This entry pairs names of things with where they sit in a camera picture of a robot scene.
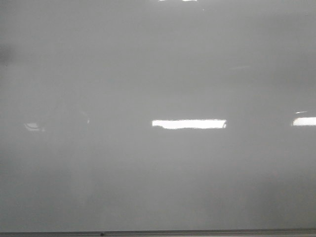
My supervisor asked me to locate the grey aluminium whiteboard frame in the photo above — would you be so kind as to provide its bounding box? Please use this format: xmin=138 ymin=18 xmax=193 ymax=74
xmin=0 ymin=228 xmax=316 ymax=237

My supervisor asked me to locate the white glossy whiteboard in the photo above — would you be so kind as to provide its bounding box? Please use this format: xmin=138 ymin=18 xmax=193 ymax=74
xmin=0 ymin=0 xmax=316 ymax=232

